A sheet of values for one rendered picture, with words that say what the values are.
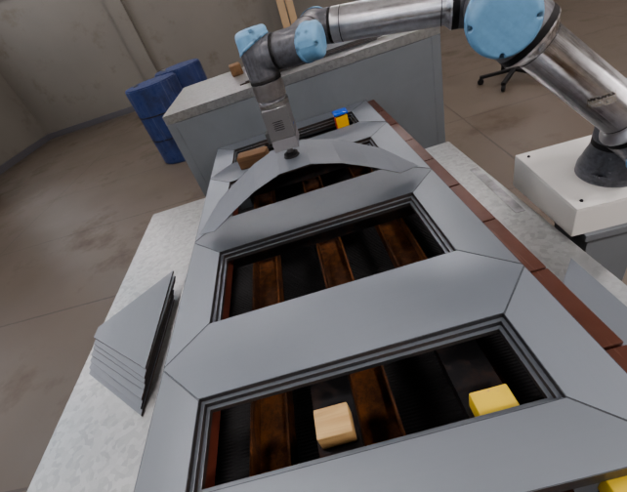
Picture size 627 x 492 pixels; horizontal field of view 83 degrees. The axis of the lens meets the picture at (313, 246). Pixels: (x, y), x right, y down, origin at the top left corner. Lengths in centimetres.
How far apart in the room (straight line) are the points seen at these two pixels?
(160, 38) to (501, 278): 857
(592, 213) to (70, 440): 131
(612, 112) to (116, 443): 118
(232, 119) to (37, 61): 840
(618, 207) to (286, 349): 87
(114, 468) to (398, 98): 172
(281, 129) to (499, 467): 77
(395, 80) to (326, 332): 140
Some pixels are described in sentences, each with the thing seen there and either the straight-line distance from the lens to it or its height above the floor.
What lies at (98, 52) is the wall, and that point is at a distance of 941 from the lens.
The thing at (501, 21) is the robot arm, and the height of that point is 123.
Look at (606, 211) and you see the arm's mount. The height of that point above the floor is 74.
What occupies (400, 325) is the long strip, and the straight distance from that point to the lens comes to 68.
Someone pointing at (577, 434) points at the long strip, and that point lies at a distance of 61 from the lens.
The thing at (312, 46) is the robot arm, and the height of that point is 126.
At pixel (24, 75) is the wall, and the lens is 1025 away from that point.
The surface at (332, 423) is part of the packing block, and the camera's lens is 64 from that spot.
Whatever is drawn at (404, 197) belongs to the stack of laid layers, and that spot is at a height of 84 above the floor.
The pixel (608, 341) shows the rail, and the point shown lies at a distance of 72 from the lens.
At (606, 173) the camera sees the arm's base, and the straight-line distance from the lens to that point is 115.
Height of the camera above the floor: 138
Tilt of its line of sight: 37 degrees down
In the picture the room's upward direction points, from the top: 20 degrees counter-clockwise
